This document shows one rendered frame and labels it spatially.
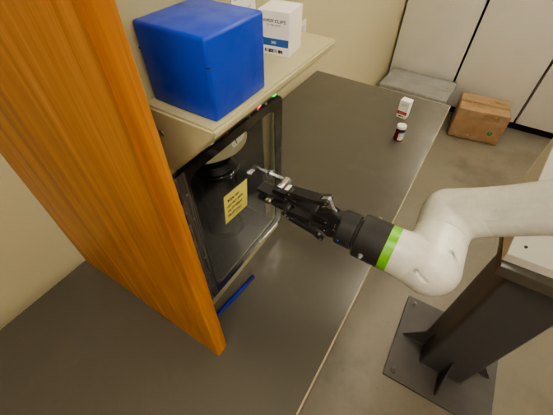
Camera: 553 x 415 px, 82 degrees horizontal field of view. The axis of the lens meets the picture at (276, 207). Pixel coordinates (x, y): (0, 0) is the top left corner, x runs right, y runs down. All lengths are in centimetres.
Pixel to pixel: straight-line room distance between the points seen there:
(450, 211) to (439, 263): 12
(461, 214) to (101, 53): 60
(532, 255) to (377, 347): 100
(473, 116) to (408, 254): 275
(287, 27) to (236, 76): 15
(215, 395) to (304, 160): 82
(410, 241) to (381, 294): 141
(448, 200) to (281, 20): 44
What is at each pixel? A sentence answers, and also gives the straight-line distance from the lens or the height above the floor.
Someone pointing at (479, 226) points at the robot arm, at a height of 127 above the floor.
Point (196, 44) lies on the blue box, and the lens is 35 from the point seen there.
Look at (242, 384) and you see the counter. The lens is 80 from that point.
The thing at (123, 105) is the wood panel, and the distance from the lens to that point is 31.
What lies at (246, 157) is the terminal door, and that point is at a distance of 64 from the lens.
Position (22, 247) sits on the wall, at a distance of 99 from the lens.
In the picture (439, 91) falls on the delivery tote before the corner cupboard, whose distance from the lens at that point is 333.
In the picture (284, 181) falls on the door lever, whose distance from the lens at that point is 74.
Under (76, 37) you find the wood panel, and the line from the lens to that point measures 30.
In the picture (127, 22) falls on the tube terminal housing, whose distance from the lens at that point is 42.
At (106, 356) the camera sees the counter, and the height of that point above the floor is 94.
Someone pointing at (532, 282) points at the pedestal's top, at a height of 93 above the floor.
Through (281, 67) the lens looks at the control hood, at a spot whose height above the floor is 151.
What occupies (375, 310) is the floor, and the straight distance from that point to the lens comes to 196.
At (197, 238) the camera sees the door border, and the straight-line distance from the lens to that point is 62.
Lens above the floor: 171
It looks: 48 degrees down
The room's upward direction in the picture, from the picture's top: straight up
